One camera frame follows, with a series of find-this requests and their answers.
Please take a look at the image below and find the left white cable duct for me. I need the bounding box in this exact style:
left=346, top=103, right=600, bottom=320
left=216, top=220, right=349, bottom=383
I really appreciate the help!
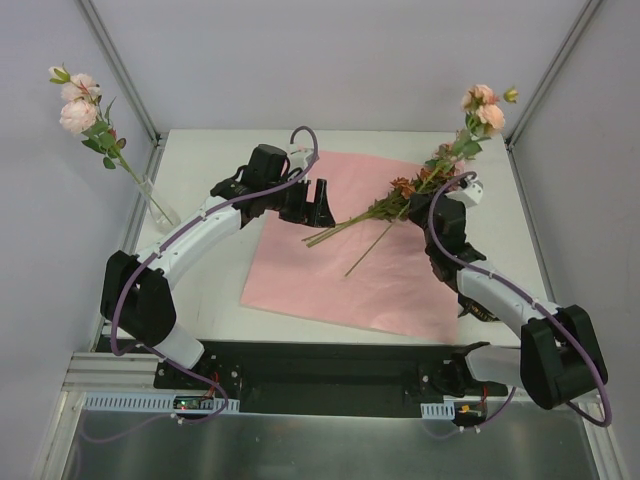
left=84, top=392, right=240, bottom=415

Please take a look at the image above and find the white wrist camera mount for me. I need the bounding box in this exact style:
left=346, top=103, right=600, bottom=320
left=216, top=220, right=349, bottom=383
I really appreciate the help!
left=447, top=180, right=484, bottom=209
left=287, top=143, right=316, bottom=175

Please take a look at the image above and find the black ribbon gold lettering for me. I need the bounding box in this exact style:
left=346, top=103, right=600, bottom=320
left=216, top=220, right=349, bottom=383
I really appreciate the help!
left=457, top=293, right=500, bottom=323

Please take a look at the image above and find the aluminium front rail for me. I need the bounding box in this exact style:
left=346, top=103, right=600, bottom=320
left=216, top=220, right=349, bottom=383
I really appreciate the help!
left=62, top=351, right=601, bottom=401

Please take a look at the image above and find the left aluminium corner post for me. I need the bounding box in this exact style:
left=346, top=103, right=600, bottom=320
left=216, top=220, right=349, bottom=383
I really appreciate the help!
left=74, top=0, right=165, bottom=148

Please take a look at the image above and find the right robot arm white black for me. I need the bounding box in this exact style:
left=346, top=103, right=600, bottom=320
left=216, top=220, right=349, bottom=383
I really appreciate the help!
left=409, top=194, right=608, bottom=410

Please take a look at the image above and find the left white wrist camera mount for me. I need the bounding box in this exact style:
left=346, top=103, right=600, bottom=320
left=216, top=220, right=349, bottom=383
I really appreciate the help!
left=287, top=143, right=316, bottom=175

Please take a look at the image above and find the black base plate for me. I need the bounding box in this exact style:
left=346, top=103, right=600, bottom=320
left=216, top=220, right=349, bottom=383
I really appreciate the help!
left=153, top=341, right=512, bottom=418

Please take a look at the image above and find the right aluminium corner post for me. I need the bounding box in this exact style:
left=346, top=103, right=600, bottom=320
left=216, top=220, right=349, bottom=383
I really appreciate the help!
left=504, top=0, right=605, bottom=152

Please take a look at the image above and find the light pink rose stem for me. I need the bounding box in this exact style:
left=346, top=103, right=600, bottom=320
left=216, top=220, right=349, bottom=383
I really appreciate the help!
left=48, top=63, right=176, bottom=226

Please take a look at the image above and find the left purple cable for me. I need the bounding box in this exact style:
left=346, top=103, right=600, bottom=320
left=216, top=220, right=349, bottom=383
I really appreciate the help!
left=79, top=126, right=321, bottom=444

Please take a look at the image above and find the aluminium corner post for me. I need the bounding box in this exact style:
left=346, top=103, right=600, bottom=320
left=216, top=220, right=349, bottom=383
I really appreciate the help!
left=74, top=0, right=165, bottom=148
left=504, top=0, right=605, bottom=152

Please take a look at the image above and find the pink wrapping paper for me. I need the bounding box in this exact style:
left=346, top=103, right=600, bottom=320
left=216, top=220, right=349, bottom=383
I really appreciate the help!
left=238, top=148, right=464, bottom=346

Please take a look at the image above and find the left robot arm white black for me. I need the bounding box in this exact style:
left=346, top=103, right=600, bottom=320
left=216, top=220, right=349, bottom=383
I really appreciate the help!
left=100, top=144, right=335, bottom=389

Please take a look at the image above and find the white cable duct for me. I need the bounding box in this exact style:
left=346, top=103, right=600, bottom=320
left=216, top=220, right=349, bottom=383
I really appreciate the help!
left=84, top=392, right=240, bottom=415
left=420, top=400, right=456, bottom=421

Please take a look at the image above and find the clear glass vase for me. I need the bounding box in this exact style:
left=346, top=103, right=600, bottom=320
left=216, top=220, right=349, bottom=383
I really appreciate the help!
left=138, top=176, right=181, bottom=234

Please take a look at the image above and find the right white cable duct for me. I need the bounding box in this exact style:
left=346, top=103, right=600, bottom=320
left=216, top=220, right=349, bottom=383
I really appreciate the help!
left=420, top=400, right=456, bottom=421

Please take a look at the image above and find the artificial flower bouquet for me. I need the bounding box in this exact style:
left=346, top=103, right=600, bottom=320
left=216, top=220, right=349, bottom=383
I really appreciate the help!
left=303, top=144, right=475, bottom=247

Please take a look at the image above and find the peach rose stem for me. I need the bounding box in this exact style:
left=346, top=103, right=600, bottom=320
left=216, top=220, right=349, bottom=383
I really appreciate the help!
left=343, top=83, right=520, bottom=277

